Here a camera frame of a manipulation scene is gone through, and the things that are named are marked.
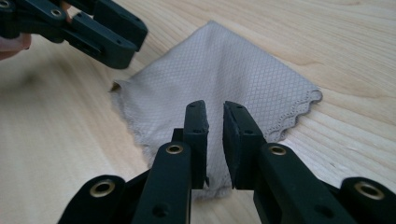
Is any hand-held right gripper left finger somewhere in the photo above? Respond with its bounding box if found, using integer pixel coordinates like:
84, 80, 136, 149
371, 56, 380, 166
132, 100, 209, 224

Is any scalloped wiping cloth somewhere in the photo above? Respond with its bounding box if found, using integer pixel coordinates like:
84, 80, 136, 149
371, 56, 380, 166
110, 20, 323, 200

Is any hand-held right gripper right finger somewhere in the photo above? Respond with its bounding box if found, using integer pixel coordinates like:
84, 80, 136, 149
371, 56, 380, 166
223, 101, 356, 224

